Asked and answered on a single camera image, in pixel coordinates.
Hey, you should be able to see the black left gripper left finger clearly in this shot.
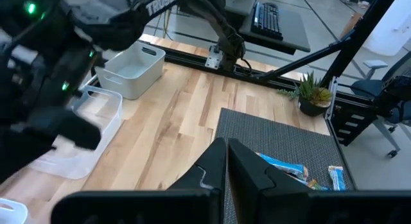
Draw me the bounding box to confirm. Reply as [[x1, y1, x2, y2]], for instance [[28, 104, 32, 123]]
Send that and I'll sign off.
[[50, 137, 228, 224]]

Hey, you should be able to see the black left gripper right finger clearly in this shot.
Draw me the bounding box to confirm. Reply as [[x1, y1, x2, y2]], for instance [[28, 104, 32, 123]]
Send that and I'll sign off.
[[227, 139, 411, 224]]

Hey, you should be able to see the clear plastic bin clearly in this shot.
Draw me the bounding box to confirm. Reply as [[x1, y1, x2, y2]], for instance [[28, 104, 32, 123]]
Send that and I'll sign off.
[[28, 85, 123, 180]]

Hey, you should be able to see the grey woven placemat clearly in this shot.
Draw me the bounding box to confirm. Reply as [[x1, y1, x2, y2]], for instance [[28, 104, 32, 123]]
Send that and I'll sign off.
[[214, 107, 356, 224]]

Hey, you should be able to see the light grey plastic bin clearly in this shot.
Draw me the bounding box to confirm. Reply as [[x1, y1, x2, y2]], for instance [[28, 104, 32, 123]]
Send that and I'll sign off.
[[94, 40, 166, 100]]

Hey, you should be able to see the black drawer unit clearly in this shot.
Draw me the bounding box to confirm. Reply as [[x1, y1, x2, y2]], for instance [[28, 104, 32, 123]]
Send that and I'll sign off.
[[330, 100, 381, 147]]

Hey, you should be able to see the potted succulent plant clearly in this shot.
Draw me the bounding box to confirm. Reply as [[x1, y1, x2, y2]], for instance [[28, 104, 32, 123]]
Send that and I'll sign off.
[[277, 71, 334, 117]]

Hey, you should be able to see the black office chair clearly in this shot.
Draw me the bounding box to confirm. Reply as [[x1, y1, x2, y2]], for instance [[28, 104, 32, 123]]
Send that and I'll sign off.
[[349, 50, 411, 159]]

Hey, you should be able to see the black keyboard tray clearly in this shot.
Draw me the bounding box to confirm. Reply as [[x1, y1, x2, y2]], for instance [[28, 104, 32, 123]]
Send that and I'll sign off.
[[239, 1, 311, 55]]

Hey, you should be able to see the black computer keyboard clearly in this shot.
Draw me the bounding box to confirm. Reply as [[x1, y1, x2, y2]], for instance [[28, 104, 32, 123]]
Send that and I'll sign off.
[[250, 1, 284, 41]]

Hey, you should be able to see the black aluminium table frame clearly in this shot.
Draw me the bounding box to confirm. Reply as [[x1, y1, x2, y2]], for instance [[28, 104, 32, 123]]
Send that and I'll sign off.
[[139, 0, 411, 148]]

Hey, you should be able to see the yellow cable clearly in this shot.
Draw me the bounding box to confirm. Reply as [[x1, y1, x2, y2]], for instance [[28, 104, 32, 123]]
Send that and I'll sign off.
[[161, 8, 173, 39]]

